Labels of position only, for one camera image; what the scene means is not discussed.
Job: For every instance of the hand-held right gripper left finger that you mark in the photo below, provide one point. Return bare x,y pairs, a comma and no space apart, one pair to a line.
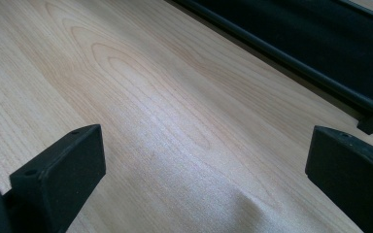
64,168

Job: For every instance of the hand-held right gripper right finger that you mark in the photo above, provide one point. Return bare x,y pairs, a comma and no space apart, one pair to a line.
353,178

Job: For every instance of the black metal shelf rack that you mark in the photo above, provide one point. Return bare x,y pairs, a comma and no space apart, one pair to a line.
304,32

